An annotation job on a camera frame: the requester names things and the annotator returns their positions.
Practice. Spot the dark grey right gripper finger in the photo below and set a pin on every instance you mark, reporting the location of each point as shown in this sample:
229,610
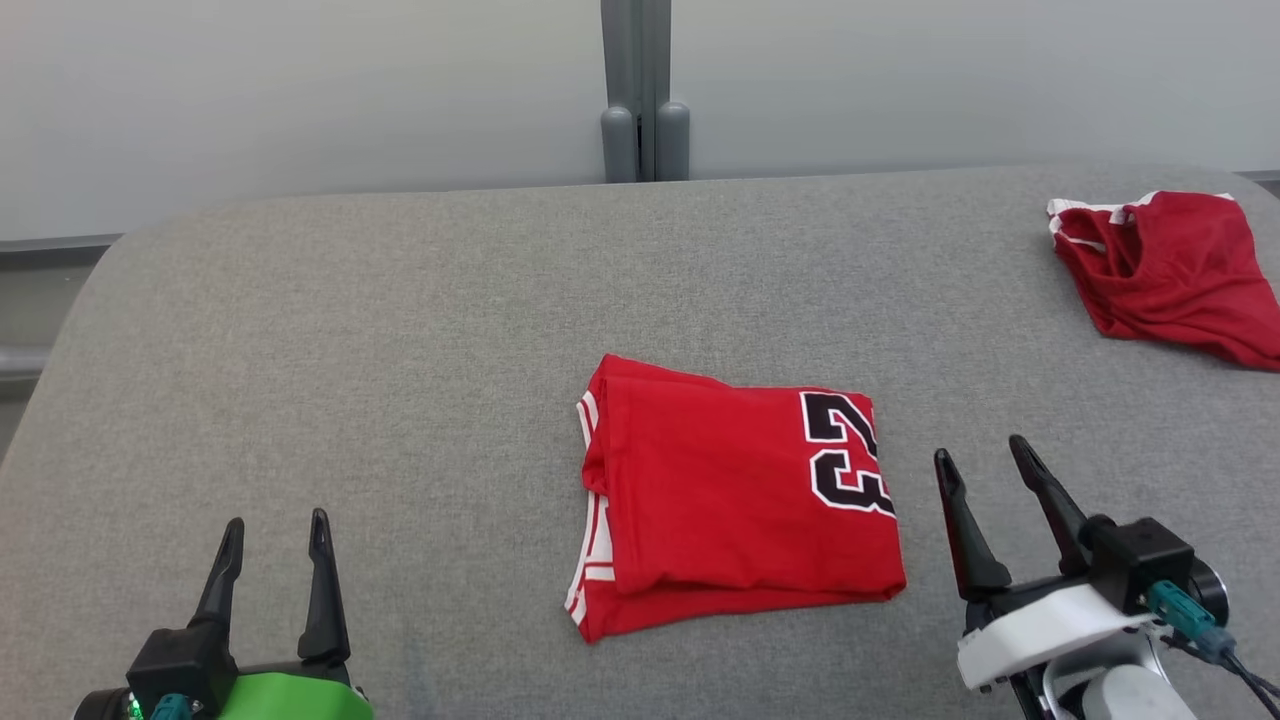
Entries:
1050,500
968,540

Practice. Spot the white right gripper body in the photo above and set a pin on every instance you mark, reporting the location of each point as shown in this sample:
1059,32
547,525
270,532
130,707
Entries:
1040,630

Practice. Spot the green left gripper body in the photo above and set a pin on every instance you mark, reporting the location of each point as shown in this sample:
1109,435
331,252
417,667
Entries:
295,698

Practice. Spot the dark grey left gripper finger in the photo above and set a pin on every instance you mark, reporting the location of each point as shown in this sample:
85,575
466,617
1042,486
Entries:
220,580
323,600

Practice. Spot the red white number 23 jersey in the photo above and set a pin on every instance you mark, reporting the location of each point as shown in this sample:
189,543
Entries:
730,500

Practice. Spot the red shorts with white trim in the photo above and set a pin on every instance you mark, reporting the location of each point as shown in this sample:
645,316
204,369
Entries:
1180,270

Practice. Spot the grey fabric sofa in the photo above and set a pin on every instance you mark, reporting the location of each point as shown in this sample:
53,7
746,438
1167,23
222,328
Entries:
400,400

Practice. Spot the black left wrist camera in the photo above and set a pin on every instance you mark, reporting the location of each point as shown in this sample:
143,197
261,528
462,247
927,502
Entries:
180,665

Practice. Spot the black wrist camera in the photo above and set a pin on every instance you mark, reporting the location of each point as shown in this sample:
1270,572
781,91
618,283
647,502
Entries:
1140,560
180,665

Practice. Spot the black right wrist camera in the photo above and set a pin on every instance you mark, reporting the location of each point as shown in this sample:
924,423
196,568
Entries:
1140,560

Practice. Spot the grey double partition post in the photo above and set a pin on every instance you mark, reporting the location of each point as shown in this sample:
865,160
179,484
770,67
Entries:
645,90

